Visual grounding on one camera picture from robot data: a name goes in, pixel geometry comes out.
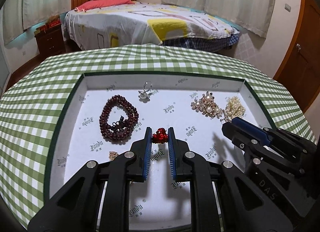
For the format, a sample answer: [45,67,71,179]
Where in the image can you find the cream pearl necklace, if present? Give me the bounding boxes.
[224,96,247,121]

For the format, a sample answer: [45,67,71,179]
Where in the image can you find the dark red bead bracelet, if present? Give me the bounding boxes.
[99,94,139,145]

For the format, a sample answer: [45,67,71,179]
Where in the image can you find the gold pearl brooch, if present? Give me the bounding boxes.
[190,91,223,119]

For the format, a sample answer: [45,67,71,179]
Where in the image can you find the small red gold charm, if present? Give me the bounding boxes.
[152,128,168,144]

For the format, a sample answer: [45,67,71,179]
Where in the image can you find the small silver ring charm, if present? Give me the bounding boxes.
[138,81,152,103]

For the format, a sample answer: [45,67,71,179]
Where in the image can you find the silver rhinestone brooch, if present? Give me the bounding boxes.
[220,109,231,122]

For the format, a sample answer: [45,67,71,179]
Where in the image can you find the green white jewelry tray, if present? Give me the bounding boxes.
[44,72,275,231]

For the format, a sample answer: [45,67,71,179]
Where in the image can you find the wooden door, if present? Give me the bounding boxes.
[274,0,319,112]

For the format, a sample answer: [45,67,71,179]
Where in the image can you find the green checkered tablecloth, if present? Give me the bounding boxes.
[1,44,316,228]

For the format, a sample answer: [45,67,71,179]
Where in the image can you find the dark wooden nightstand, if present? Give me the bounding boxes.
[35,25,66,58]

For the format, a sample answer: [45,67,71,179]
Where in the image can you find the bed with patterned quilt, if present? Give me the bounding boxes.
[65,2,240,52]

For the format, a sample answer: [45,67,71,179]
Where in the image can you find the red boxes on nightstand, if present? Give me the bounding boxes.
[34,15,61,36]

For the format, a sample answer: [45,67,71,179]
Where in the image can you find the pink pillow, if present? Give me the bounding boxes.
[74,0,134,12]

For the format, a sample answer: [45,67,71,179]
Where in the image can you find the left white curtain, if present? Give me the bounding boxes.
[3,0,71,45]

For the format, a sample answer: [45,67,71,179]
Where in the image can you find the wall switch plate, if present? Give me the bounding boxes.
[285,4,291,12]

